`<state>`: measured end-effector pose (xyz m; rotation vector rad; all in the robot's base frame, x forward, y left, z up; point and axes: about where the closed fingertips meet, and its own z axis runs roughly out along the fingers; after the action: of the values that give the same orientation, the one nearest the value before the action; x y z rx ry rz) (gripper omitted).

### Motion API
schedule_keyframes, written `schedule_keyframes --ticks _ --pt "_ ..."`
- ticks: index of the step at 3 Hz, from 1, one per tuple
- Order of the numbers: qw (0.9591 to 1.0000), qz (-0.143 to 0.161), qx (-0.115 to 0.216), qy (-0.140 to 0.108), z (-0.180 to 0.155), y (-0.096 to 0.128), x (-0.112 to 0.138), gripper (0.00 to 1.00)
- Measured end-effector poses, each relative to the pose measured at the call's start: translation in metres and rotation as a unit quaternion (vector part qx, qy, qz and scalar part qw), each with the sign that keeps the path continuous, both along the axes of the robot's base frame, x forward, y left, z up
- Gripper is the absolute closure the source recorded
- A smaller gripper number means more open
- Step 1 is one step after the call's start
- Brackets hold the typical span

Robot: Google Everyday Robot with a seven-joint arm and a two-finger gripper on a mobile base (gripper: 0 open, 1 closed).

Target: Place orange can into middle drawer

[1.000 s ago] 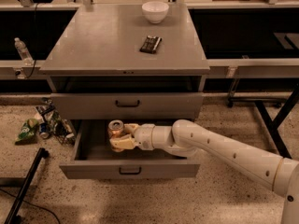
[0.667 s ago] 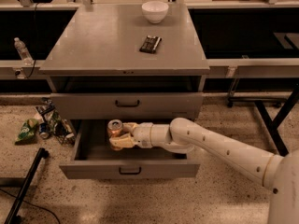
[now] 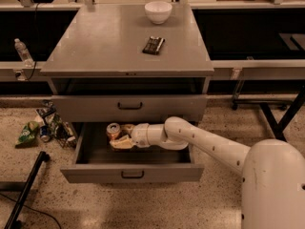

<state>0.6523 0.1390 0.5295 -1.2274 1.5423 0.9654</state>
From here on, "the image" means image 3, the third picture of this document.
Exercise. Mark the black snack bar packet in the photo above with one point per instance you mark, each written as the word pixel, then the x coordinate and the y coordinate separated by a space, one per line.
pixel 153 45

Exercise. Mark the open grey lower drawer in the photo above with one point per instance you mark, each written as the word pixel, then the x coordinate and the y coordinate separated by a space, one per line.
pixel 95 161

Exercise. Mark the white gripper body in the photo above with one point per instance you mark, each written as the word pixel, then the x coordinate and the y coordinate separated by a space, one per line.
pixel 140 134

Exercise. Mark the clear plastic water bottle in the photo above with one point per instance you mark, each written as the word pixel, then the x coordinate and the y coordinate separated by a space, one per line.
pixel 23 53

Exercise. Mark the black wheeled cart base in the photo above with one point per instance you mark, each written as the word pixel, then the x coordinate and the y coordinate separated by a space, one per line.
pixel 236 100

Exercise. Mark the green chip bag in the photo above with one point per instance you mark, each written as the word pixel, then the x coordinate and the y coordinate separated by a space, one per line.
pixel 27 135

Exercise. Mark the orange soda can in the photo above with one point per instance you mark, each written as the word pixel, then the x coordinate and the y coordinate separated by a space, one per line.
pixel 113 131

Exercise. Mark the closed grey upper drawer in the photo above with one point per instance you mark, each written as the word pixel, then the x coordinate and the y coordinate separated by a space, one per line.
pixel 129 108

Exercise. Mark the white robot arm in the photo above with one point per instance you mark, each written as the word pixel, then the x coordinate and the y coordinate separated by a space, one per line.
pixel 272 171

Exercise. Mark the black stand leg left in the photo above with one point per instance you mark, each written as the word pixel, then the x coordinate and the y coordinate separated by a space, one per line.
pixel 23 187

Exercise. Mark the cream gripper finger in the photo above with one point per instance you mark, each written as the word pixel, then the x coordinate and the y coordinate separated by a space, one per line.
pixel 122 143
pixel 127 129

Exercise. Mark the grey metal drawer cabinet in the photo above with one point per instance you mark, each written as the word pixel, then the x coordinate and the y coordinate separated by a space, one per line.
pixel 100 53

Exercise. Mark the white ceramic bowl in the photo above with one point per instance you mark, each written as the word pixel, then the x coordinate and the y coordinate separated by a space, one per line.
pixel 158 12

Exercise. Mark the blue soda can on floor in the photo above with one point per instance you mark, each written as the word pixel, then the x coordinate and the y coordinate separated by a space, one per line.
pixel 45 133

